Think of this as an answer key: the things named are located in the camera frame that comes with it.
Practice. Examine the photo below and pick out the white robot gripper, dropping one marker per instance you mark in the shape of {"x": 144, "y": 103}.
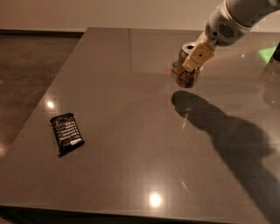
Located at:
{"x": 224, "y": 32}

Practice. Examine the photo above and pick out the orange soda can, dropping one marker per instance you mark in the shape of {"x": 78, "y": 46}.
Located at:
{"x": 184, "y": 78}

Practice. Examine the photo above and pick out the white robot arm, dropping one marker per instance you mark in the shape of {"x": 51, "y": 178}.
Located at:
{"x": 250, "y": 12}

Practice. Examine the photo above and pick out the green and yellow sponge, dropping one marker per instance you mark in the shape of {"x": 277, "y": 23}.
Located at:
{"x": 174, "y": 67}

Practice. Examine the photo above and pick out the black snack wrapper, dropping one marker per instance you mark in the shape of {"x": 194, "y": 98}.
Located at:
{"x": 66, "y": 132}

